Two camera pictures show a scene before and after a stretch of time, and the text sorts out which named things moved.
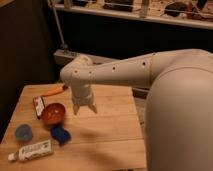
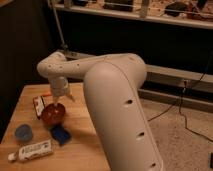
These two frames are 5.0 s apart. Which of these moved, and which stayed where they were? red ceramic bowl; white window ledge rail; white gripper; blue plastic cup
Moved: white gripper
Stayed: white window ledge rail; red ceramic bowl; blue plastic cup
